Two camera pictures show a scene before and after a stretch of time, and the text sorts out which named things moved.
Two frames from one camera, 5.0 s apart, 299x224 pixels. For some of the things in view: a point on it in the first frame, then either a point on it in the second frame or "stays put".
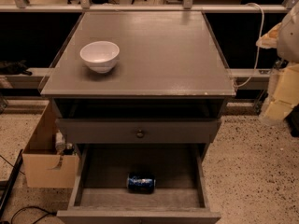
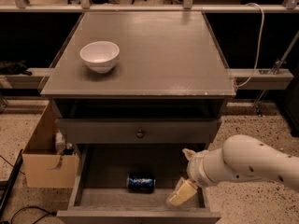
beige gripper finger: [269, 40] to [189, 153]
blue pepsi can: [141, 183] stays put
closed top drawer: [140, 131] stays put
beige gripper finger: [286, 93] to [183, 190]
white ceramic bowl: [100, 56] stays put
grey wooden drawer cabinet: [154, 111] stays put
